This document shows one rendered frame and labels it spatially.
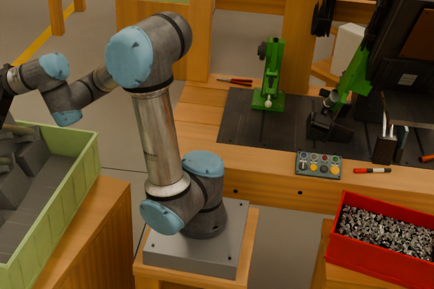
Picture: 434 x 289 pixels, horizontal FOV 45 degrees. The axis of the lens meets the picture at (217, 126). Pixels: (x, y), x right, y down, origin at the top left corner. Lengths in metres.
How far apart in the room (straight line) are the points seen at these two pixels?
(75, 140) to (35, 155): 0.14
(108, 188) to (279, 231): 1.26
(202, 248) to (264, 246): 1.31
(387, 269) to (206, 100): 1.00
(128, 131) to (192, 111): 1.49
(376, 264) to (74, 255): 0.88
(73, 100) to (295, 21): 1.04
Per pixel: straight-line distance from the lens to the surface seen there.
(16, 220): 1.71
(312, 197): 1.83
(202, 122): 2.03
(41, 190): 1.80
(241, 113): 2.06
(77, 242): 1.69
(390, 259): 1.60
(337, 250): 1.62
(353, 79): 1.85
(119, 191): 1.85
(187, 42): 1.19
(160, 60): 1.12
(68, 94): 1.45
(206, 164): 1.39
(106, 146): 3.42
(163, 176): 1.26
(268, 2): 2.23
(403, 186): 1.86
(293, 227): 2.91
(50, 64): 1.42
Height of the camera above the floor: 1.99
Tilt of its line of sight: 33 degrees down
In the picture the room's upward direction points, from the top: 4 degrees clockwise
